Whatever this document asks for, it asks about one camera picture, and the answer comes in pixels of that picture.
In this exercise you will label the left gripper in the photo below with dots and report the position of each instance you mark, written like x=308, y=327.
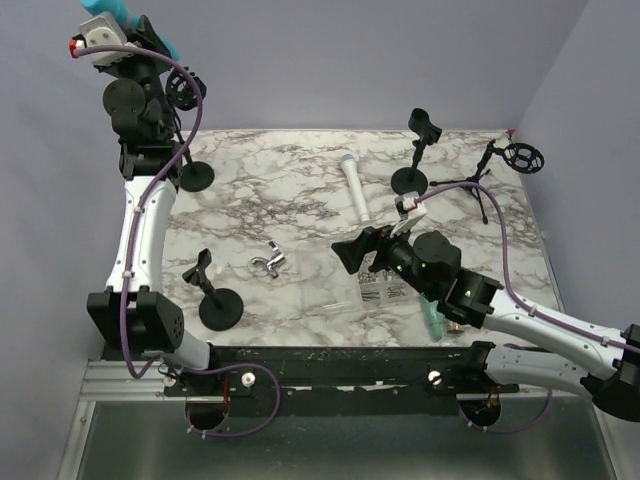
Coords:
x=143, y=39

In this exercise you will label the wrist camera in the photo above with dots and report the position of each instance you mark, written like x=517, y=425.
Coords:
x=101, y=30
x=411, y=210

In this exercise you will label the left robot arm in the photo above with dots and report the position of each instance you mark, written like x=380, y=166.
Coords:
x=149, y=86

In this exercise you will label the black clip stand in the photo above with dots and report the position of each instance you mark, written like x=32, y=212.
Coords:
x=220, y=308

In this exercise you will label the clear screw organizer box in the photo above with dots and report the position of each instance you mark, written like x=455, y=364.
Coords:
x=326, y=286

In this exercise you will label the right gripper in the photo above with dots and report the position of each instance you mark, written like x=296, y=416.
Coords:
x=368, y=240

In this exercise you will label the chrome faucet tap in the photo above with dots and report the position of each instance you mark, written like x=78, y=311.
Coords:
x=272, y=264

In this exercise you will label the blue microphone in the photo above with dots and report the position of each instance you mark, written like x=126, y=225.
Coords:
x=122, y=16

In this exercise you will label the mint green microphone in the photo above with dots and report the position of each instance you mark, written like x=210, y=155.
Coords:
x=433, y=319

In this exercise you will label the black round base stand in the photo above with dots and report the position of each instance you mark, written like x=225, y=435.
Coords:
x=411, y=179

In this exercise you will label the silver glitter microphone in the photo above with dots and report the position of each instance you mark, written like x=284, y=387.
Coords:
x=453, y=328

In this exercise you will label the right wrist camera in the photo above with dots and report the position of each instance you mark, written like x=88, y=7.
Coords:
x=411, y=210

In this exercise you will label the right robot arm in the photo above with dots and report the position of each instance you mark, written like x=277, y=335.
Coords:
x=571, y=355

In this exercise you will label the white microphone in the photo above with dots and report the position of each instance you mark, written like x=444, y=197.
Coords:
x=349, y=166

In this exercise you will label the black tripod shock mount stand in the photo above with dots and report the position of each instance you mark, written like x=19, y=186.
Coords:
x=520, y=157

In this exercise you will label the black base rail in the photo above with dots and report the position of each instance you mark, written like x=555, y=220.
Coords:
x=339, y=381

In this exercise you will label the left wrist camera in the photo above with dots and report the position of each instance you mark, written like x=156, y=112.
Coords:
x=101, y=30

